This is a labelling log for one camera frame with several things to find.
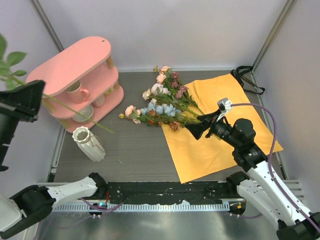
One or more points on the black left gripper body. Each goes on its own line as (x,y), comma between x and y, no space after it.
(9,120)

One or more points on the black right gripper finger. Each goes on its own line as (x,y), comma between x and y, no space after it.
(197,129)
(210,116)

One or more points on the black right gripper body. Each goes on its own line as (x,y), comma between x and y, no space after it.
(223,130)

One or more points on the pink rose flower stem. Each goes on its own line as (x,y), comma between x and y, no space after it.
(12,78)

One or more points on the orange yellow wrapping paper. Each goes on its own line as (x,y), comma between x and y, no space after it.
(193,158)

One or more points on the peach rose flower stem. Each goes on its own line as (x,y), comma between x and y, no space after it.
(160,92)

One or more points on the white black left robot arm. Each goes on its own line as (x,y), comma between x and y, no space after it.
(34,203)

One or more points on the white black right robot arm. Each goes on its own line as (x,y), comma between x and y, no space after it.
(258,182)

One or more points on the white ribbed ceramic vase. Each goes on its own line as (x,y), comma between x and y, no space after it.
(89,143)

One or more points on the rust brown rose stem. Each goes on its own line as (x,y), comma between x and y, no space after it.
(131,113)

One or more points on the mauve rose flower stem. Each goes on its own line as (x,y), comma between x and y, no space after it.
(180,91)

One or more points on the blue flower stem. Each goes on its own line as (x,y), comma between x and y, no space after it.
(164,113)

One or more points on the pink mug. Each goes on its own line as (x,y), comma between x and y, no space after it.
(77,93)

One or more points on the pink three-tier shelf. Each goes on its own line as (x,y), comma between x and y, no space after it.
(89,61)

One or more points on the beige bowl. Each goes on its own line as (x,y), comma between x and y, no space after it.
(84,115)

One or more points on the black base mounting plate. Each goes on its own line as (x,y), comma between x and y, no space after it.
(169,192)

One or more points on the pink faceted cup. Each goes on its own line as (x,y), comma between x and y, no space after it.
(99,102)

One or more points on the green mug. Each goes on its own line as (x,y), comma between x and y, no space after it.
(107,92)

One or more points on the white slotted cable duct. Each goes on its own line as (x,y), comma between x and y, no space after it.
(80,206)

